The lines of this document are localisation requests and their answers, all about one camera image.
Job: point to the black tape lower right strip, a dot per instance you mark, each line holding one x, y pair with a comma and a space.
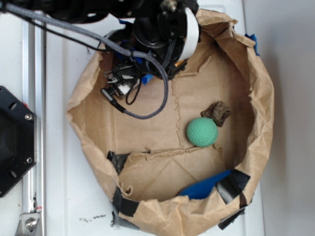
229, 220

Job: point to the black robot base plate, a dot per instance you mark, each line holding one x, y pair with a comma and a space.
17, 140

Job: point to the aluminium extrusion rail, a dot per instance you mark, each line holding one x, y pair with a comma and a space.
34, 95

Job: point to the green dimpled ball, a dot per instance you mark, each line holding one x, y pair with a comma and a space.
202, 132

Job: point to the black tape bottom right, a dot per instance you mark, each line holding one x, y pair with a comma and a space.
231, 186

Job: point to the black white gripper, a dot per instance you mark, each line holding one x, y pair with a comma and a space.
171, 36

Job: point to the black tape inner left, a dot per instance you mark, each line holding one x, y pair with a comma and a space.
118, 160

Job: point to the blue tape inside bottom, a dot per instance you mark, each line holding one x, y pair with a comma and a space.
202, 189

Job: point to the blue tape right edge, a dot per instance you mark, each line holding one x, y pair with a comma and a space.
254, 39

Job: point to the blue sponge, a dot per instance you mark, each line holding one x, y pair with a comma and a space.
146, 78

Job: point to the white cutting board tray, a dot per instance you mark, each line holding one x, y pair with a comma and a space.
75, 203

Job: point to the brown rock chunk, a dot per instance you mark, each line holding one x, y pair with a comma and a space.
218, 112

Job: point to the brown paper bag bin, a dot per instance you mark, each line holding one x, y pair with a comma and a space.
162, 161

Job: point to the metal corner bracket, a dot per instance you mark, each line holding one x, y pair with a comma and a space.
29, 225

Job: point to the black tape bottom left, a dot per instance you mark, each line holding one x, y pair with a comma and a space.
124, 205

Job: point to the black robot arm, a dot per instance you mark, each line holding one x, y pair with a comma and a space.
122, 42

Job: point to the black tape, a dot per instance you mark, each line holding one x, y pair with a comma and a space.
231, 186
118, 160
124, 205

